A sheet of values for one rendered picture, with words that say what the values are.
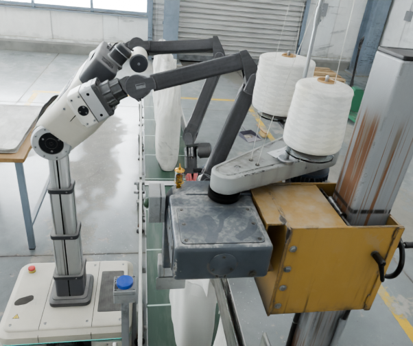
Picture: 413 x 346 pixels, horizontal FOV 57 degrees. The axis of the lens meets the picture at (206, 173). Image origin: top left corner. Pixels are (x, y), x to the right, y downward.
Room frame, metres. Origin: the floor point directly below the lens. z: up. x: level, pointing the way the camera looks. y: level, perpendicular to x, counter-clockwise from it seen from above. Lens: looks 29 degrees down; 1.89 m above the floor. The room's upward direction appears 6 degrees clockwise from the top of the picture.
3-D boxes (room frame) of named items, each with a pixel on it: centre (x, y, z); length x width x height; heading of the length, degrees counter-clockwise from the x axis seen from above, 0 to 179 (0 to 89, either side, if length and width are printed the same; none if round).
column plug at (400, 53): (0.94, -0.45, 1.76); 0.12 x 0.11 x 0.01; 102
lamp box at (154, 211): (0.90, 0.13, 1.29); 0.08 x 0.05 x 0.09; 12
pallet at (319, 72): (6.74, -1.51, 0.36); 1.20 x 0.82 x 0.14; 98
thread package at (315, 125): (0.87, -0.25, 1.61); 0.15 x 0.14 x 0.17; 12
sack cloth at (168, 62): (3.66, 0.49, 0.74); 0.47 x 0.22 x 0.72; 13
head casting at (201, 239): (0.82, -0.03, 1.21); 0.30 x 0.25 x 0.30; 12
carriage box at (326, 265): (0.92, -0.36, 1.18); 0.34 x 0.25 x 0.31; 102
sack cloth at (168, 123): (2.93, 0.36, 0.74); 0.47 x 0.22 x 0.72; 10
